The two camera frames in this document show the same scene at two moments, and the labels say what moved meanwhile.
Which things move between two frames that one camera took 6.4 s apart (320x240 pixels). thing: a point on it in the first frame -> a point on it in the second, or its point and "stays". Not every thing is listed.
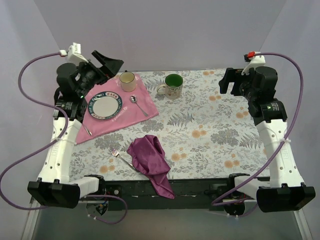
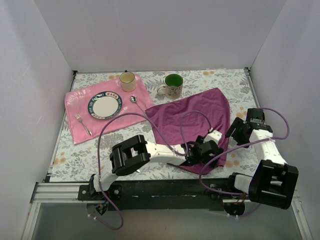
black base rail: (189, 195) stays
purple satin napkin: (148, 158) -> (182, 120)
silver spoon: (133, 99) stays
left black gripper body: (100, 69) -> (194, 155)
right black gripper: (233, 82) -> (238, 130)
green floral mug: (173, 88) stays
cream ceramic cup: (127, 81) stays
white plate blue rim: (105, 105) stays
